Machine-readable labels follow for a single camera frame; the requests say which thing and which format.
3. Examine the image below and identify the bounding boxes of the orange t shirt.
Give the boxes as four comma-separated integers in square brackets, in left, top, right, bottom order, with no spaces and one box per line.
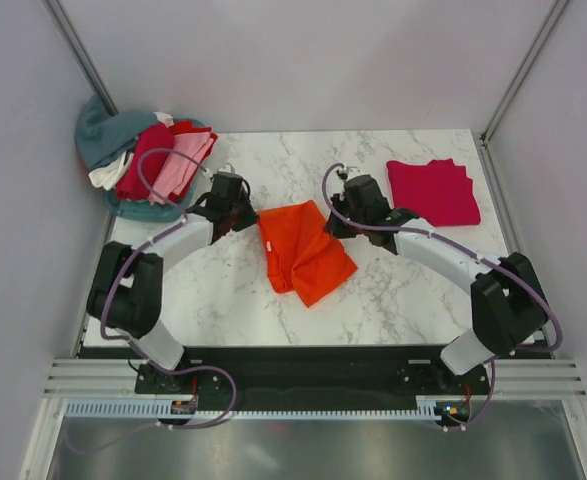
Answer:
[258,200,357,307]

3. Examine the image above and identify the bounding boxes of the magenta t shirt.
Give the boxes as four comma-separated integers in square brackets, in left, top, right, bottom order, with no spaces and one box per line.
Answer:
[386,159,481,227]

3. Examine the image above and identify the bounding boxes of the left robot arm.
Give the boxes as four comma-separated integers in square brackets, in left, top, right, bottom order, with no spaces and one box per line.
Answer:
[86,171,258,393]

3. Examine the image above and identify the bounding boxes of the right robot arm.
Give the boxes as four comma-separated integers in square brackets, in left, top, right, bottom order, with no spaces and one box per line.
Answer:
[324,164,551,394]

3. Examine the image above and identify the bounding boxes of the pink t shirt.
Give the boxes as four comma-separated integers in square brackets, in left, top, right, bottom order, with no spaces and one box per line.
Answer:
[148,132,217,205]

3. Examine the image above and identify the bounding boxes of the teal laundry basket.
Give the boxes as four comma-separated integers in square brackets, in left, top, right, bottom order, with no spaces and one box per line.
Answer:
[103,120,207,223]

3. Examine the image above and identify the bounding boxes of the crimson t shirt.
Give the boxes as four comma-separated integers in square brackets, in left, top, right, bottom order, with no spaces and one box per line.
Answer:
[116,123,174,201]

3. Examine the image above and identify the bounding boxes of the grey-teal t shirt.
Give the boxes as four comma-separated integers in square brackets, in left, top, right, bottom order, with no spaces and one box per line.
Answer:
[74,95,158,171]

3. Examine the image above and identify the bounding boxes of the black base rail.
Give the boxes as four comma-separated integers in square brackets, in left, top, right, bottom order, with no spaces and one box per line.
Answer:
[75,343,557,413]

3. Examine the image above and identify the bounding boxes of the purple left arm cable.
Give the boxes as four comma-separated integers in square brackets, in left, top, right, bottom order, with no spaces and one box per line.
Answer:
[62,147,239,454]

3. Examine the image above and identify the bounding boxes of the right aluminium frame post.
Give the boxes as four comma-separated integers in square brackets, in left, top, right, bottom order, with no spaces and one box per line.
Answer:
[477,0,574,146]

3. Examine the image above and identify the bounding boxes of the aluminium frame post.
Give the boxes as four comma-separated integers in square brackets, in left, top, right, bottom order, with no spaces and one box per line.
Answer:
[477,0,574,146]
[42,0,118,114]

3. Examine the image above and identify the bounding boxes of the white slotted cable duct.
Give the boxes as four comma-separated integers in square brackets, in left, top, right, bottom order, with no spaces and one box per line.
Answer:
[65,398,441,421]

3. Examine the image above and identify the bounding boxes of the left aluminium frame post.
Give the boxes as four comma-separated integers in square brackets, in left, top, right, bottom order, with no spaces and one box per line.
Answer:
[42,0,118,114]

